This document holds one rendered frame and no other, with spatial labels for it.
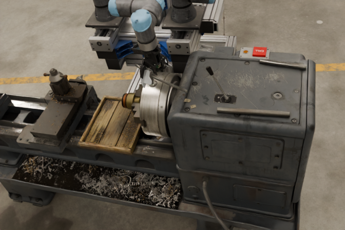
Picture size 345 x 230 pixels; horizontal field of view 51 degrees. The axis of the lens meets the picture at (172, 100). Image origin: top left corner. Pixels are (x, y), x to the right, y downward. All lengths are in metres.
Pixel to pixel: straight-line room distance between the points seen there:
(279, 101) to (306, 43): 2.39
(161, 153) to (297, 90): 0.74
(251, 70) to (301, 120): 0.34
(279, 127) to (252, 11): 2.99
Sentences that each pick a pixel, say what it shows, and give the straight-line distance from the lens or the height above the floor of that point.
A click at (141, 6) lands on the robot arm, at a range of 1.45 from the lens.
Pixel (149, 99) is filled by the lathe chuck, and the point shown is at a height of 1.21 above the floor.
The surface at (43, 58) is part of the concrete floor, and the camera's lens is 4.32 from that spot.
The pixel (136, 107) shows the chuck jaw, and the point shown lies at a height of 1.11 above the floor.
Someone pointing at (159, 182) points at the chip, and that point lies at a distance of 2.17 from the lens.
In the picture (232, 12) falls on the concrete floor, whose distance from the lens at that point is 4.33.
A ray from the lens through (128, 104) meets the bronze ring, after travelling 1.82.
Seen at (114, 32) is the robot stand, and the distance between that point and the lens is 2.32.
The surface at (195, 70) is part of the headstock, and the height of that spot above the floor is 1.26.
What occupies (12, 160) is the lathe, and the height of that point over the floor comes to 0.57.
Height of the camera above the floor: 2.37
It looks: 45 degrees down
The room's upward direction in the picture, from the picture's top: 11 degrees counter-clockwise
